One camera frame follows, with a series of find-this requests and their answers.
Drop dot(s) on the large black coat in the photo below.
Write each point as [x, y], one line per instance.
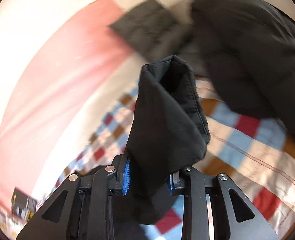
[169, 132]

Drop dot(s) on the black puffer jacket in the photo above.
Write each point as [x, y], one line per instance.
[247, 50]

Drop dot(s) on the black printed cardboard box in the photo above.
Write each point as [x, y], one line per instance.
[22, 205]

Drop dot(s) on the grey quilted down jacket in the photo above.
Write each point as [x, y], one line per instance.
[152, 30]

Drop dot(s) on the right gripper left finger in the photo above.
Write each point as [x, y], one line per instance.
[81, 207]

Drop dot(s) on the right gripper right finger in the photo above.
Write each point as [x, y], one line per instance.
[216, 206]

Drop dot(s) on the checkered plaid bed quilt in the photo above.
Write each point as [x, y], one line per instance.
[258, 155]

